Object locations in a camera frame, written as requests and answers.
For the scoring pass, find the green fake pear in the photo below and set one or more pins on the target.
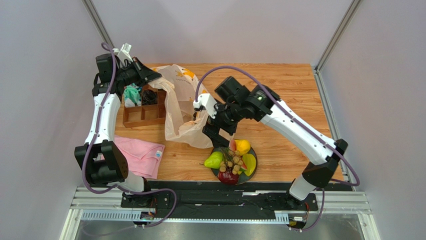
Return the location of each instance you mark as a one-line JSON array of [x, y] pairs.
[[214, 160]]

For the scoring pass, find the teal rolled sock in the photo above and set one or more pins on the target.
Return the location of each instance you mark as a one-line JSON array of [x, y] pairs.
[[132, 96]]

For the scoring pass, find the pink folded cloth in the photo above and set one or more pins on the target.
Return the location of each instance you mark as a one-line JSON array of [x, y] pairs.
[[143, 157]]

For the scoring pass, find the red fake apple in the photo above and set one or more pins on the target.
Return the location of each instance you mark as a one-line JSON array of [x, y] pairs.
[[228, 177]]

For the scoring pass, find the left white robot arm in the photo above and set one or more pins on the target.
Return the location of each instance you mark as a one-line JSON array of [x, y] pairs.
[[103, 165]]

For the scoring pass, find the dark grey round plate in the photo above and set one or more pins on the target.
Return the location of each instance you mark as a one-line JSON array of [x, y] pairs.
[[242, 177]]

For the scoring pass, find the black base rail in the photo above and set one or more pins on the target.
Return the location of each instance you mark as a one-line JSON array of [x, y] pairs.
[[209, 200]]

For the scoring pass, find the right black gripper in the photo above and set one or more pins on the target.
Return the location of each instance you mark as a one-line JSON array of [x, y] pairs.
[[217, 126]]

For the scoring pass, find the banana print plastic bag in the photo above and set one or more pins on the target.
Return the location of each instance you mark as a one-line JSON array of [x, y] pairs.
[[180, 85]]

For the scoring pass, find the black rolled sock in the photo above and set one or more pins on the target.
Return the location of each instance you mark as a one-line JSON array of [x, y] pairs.
[[149, 97]]

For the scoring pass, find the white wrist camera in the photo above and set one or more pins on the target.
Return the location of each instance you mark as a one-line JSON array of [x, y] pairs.
[[123, 54], [206, 101]]

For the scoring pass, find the fake longan bunch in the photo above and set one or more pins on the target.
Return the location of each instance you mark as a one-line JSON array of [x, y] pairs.
[[231, 162]]

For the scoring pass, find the fake watermelon slice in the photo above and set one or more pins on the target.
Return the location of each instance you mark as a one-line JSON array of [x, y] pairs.
[[233, 146]]

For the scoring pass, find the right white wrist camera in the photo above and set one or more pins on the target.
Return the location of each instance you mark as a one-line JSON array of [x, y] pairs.
[[206, 101]]

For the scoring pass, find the wooden compartment tray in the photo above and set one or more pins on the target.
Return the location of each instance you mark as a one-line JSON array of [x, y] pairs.
[[146, 115]]

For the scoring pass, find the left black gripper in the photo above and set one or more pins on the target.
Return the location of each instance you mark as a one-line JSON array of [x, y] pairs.
[[144, 75]]

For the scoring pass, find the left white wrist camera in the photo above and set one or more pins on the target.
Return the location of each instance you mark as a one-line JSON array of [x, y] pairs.
[[123, 54]]

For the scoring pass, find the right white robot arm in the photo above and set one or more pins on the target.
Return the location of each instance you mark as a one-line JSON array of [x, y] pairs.
[[265, 106]]

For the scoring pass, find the yellow fake pear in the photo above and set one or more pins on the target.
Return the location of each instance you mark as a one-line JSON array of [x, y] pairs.
[[242, 146]]

